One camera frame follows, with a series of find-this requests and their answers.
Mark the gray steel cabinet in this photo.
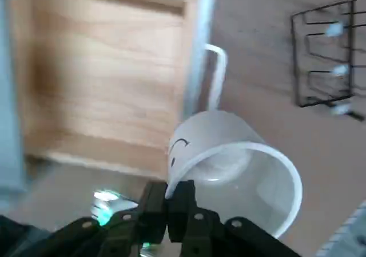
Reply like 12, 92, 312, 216
0, 0, 28, 195

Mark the white cup with smiley print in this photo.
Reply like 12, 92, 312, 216
164, 110, 303, 239

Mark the black wire cup rack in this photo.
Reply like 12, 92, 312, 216
290, 0, 366, 122

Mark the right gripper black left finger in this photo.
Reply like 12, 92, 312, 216
28, 181, 168, 257

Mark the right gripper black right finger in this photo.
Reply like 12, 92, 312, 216
167, 180, 298, 257

